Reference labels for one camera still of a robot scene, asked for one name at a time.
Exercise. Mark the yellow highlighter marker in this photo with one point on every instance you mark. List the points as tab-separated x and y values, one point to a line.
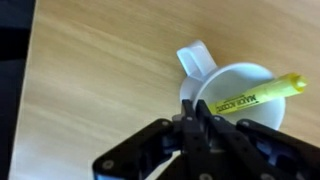
260	95

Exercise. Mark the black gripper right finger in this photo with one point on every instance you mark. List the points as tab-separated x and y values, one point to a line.
240	150

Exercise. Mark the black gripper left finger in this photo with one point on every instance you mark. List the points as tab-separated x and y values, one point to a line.
186	146

